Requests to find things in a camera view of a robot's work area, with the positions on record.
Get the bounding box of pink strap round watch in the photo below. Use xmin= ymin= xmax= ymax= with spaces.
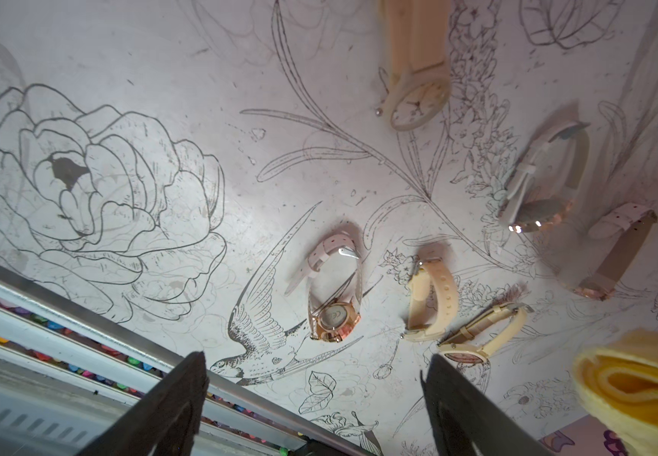
xmin=498 ymin=120 xmax=590 ymax=234

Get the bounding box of square silver face watch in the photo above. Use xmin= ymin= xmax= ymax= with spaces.
xmin=285 ymin=232 xmax=362 ymax=343

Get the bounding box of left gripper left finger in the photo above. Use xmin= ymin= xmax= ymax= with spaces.
xmin=79 ymin=351 xmax=209 ymax=455

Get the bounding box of yellow cleaning cloth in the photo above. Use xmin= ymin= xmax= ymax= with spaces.
xmin=571 ymin=330 xmax=658 ymax=455

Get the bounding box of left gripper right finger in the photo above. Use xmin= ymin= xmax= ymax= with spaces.
xmin=420 ymin=355 xmax=549 ymax=456

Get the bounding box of white strap watch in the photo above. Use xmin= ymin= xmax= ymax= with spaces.
xmin=556 ymin=203 xmax=658 ymax=301

